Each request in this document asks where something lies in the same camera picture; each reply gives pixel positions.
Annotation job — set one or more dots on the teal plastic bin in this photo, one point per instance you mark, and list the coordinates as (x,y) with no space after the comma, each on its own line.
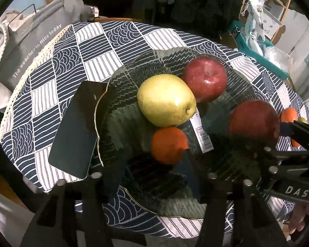
(243,41)

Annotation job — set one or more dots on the small red-orange tangerine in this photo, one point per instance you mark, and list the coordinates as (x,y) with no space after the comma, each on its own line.
(295,143)

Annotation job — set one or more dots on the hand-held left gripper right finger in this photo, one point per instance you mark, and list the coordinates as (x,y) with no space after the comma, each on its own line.
(221,211)

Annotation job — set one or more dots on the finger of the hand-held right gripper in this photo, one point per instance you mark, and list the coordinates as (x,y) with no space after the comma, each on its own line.
(287,129)
(293,157)

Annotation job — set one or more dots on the small orange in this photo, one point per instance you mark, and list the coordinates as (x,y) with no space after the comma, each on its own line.
(289,115)

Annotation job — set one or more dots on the black hooded jacket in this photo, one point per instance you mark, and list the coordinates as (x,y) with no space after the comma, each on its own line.
(200,5)

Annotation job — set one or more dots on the ribbed glass plate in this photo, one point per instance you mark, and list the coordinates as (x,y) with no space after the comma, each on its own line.
(123,123)

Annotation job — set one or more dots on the blue white patterned tablecloth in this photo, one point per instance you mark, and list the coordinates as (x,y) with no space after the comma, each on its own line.
(54,82)

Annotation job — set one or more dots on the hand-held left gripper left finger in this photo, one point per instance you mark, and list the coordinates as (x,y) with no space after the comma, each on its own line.
(92,205)

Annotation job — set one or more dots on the red apple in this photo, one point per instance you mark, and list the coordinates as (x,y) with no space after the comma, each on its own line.
(204,79)
(253,122)

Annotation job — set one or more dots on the beige towel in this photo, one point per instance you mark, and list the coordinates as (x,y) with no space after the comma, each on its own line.
(0,30)

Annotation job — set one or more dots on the clear plastic bag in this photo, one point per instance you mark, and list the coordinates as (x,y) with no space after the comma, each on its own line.
(278,58)

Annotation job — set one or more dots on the white patterned box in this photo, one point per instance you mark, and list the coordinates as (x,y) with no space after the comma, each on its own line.
(271,22)

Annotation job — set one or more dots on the person's right hand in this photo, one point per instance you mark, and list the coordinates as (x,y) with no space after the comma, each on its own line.
(302,218)

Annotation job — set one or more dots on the grey tote bag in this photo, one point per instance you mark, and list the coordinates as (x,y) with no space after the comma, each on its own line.
(28,51)

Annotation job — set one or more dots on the black smartphone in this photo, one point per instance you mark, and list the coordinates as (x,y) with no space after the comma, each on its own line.
(74,133)

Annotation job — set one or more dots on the wooden shelf rack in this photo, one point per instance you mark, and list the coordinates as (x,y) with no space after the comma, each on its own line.
(283,2)

